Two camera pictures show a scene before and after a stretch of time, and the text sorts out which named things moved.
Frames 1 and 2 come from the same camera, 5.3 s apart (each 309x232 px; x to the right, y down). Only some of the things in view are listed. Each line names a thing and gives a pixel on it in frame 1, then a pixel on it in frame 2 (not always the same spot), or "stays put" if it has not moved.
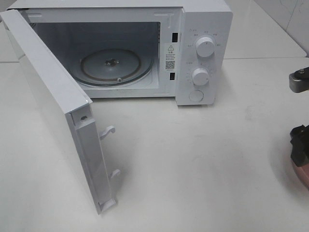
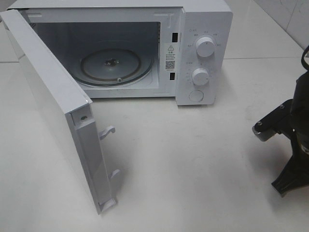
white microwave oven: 183,49 stays put
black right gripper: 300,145 -> 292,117
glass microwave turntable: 115,67 stays put
